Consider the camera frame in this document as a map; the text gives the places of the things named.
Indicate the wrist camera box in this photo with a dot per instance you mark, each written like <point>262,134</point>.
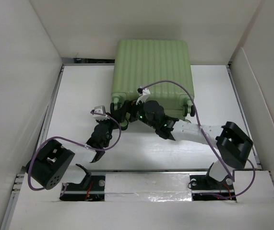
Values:
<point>99,113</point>
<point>144,94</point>

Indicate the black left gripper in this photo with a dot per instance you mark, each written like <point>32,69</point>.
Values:
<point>113,122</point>

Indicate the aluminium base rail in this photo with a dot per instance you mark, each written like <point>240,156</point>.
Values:
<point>150,201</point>

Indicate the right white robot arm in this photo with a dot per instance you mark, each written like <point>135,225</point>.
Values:
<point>230,144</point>

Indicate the green hard-shell suitcase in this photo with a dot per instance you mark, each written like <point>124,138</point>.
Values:
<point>164,65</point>

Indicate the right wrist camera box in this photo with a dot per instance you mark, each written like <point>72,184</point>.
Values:
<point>144,94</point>

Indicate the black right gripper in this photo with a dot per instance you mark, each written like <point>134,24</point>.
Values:
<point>131,107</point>

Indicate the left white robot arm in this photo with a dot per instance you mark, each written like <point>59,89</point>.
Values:
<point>57,158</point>

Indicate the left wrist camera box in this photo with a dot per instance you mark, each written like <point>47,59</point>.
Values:
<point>99,113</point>

